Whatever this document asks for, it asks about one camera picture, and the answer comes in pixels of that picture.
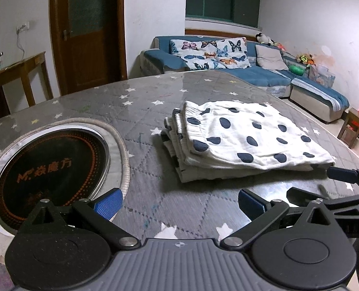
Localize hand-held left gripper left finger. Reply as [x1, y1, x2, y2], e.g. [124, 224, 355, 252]
[14, 188, 140, 247]

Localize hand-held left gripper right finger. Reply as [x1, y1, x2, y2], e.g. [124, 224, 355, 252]
[220, 189, 346, 247]

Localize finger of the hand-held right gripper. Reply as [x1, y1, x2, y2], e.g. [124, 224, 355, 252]
[326, 166, 359, 194]
[287, 187, 359, 238]

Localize white polka dot pants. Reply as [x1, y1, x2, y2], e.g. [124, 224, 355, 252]
[162, 100, 336, 184]

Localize small wooden stool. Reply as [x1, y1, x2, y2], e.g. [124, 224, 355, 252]
[338, 107, 359, 149]

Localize round black induction cooker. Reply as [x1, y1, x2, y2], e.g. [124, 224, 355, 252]
[0, 118, 131, 237]

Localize clear plastic bag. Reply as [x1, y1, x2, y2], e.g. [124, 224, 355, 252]
[308, 64, 336, 88]

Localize blue corner sofa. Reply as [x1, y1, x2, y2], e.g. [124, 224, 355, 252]
[140, 35, 350, 125]

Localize grey cushion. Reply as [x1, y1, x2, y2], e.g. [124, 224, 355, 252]
[255, 44, 289, 71]

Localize brown wooden door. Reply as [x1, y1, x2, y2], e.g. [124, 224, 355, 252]
[49, 0, 128, 96]

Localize butterfly print pillow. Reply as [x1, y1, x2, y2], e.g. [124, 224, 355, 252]
[169, 37, 251, 70]

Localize black and white plush toy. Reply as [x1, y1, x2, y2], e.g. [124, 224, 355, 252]
[255, 33, 275, 46]

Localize wooden side table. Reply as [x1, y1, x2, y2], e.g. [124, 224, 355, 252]
[0, 51, 54, 116]

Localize green framed window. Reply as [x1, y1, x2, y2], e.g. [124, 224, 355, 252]
[186, 0, 262, 28]

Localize white power cable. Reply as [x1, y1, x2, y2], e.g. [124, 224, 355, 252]
[16, 30, 25, 61]

